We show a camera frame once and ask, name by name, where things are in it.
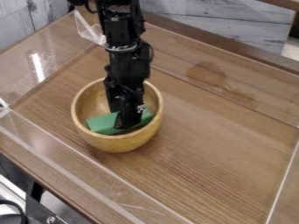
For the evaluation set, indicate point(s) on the clear acrylic tray walls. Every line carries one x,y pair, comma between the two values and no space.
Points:
220,165

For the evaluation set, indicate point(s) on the clear acrylic corner bracket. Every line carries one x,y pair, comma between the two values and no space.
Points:
89,32

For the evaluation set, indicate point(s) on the brown wooden bowl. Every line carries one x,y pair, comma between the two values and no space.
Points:
90,104

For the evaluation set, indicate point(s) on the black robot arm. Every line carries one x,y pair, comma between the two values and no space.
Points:
121,22

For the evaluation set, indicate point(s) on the black table leg frame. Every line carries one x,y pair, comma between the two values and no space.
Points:
34,210

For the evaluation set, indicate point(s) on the green rectangular block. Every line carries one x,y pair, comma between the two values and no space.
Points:
102,124

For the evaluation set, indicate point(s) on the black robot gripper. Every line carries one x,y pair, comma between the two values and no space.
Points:
128,69

